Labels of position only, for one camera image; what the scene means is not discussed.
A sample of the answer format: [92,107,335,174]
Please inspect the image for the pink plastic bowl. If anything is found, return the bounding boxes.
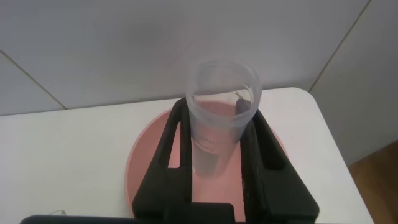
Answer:
[125,101,289,223]

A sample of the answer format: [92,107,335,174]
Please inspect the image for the test tube with red pigment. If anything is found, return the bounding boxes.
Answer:
[185,58,262,180]

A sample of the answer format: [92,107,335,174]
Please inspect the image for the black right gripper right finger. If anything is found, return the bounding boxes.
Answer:
[239,108,320,224]

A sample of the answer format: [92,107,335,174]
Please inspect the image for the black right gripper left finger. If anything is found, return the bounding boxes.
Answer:
[132,96,193,218]

